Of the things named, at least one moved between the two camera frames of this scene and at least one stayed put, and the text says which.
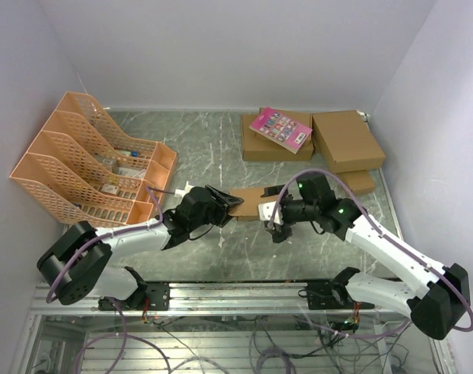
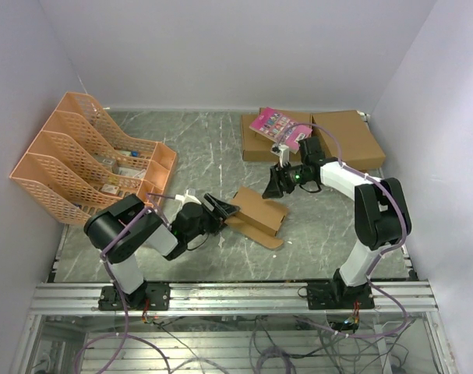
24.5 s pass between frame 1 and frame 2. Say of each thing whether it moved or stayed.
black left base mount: stayed
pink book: stayed
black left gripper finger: moved
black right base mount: stayed
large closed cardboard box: stayed
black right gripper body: moved
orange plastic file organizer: stayed
